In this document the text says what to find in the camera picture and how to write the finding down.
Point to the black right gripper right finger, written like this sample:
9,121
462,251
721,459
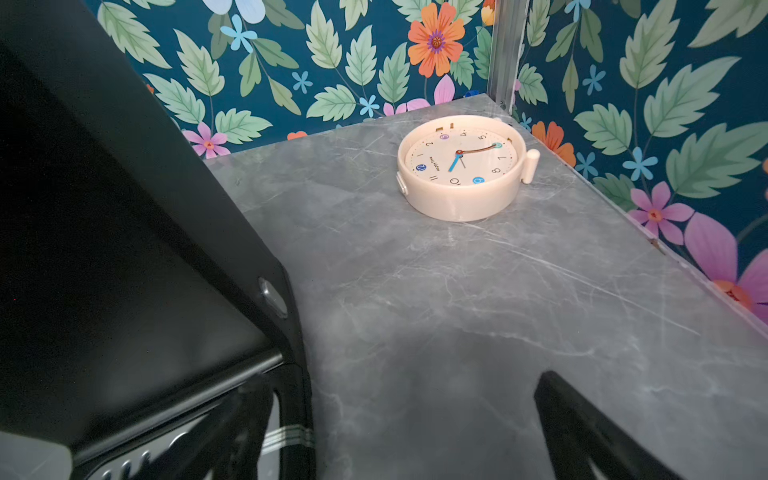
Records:
583,443

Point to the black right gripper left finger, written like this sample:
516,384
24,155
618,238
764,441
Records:
227,442

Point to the black capsule coffee machine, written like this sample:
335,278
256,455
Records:
135,296

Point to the pink round alarm clock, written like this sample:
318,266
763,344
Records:
464,168

